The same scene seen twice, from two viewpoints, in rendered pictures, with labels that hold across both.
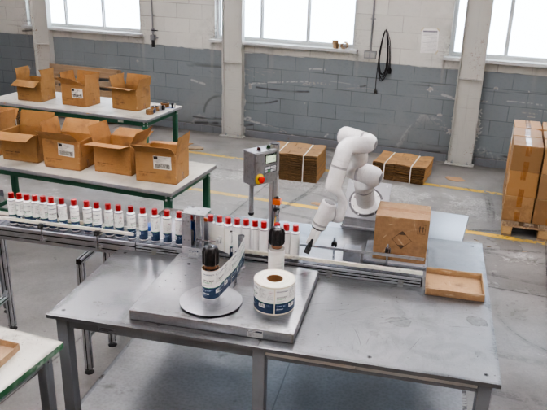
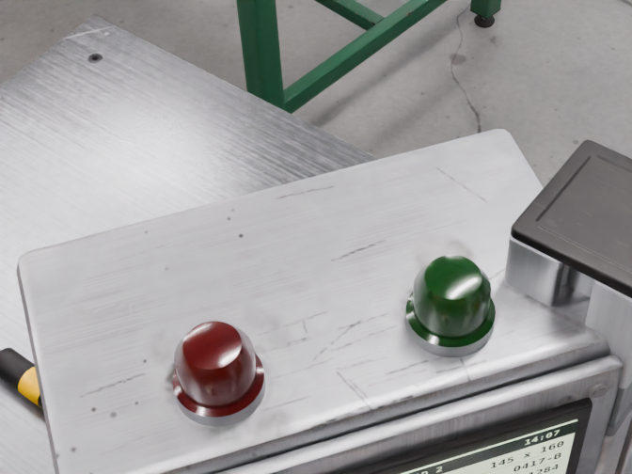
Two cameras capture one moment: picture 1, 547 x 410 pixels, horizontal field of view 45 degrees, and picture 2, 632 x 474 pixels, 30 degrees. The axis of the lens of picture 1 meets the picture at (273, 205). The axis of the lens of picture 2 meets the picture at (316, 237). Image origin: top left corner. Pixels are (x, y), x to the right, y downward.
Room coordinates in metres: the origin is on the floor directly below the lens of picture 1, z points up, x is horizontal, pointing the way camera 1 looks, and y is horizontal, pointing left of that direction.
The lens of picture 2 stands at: (3.32, -0.02, 1.76)
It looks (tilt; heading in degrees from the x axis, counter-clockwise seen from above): 50 degrees down; 28
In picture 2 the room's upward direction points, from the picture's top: 4 degrees counter-clockwise
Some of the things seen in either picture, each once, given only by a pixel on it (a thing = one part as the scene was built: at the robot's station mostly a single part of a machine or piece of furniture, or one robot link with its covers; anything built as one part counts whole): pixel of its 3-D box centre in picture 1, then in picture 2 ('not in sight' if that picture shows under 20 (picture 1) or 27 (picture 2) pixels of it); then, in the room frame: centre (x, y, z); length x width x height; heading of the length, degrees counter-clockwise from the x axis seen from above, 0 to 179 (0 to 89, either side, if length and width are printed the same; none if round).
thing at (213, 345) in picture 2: not in sight; (215, 364); (3.47, 0.09, 1.49); 0.03 x 0.03 x 0.02
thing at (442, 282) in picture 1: (454, 283); not in sight; (3.18, -0.98, 0.85); 0.30 x 0.26 x 0.04; 77
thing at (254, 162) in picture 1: (260, 165); (326, 457); (3.51, 0.08, 1.38); 0.17 x 0.10 x 0.19; 132
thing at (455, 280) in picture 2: not in sight; (451, 297); (3.51, 0.04, 1.49); 0.03 x 0.03 x 0.02
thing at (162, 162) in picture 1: (163, 154); not in sight; (5.04, 0.89, 0.97); 0.51 x 0.39 x 0.37; 165
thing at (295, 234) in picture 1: (295, 242); not in sight; (3.37, -0.13, 0.98); 0.05 x 0.05 x 0.20
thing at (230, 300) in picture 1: (211, 300); not in sight; (2.85, 0.29, 0.89); 0.31 x 0.31 x 0.01
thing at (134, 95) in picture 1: (129, 92); not in sight; (7.48, 1.68, 0.97); 0.43 x 0.42 x 0.37; 157
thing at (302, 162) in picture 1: (295, 161); not in sight; (7.62, -0.25, 0.16); 0.65 x 0.54 x 0.32; 75
